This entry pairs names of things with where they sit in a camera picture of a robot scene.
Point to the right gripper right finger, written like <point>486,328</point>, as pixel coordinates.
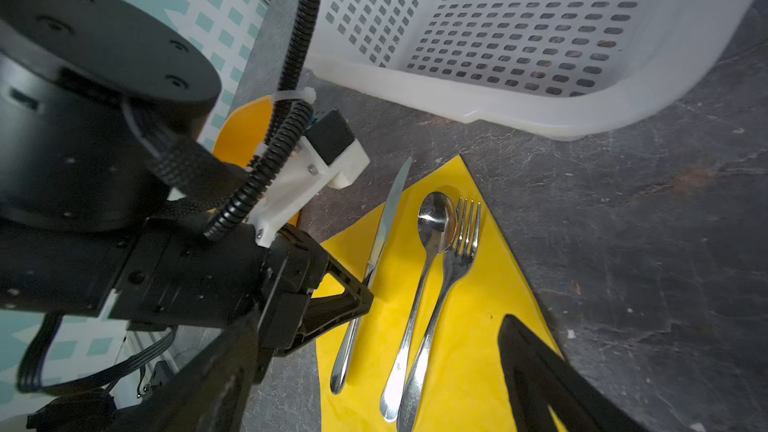
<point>543,388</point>

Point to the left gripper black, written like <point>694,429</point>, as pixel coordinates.
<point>166,274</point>

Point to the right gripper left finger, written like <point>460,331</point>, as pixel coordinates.
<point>209,393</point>

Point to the silver table knife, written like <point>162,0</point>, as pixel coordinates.
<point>342,362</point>

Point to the silver spoon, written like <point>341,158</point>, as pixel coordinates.
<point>436,227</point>

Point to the yellow plastic utensil tray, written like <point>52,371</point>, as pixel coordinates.
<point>243,131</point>

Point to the white perforated plastic basket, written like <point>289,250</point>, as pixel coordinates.
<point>563,69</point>

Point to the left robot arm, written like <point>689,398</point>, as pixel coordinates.
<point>104,188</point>

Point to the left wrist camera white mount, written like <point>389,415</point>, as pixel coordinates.
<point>312,174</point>

